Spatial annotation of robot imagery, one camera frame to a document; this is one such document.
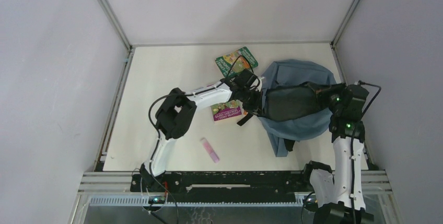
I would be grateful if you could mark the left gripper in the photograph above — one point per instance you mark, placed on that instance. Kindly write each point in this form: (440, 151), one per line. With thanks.
(256, 107)

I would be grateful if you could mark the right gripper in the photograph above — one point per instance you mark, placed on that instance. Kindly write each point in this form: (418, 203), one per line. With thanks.
(322, 91)

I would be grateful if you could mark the purple treehouse book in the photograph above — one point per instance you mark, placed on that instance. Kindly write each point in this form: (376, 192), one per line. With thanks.
(226, 111)

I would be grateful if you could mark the blue student backpack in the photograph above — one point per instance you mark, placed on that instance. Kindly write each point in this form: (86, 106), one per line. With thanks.
(289, 110)

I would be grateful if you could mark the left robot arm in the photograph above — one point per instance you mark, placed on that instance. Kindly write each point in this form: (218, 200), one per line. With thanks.
(177, 109)

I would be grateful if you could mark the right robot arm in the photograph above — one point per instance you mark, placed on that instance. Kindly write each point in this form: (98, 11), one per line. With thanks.
(339, 194)

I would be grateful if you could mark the green treehouse book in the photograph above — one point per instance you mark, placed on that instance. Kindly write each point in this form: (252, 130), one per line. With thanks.
(236, 61)

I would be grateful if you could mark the pink highlighter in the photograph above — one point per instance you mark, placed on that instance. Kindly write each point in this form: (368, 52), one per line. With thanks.
(209, 149)

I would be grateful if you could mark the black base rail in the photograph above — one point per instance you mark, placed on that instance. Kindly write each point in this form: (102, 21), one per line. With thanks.
(225, 187)

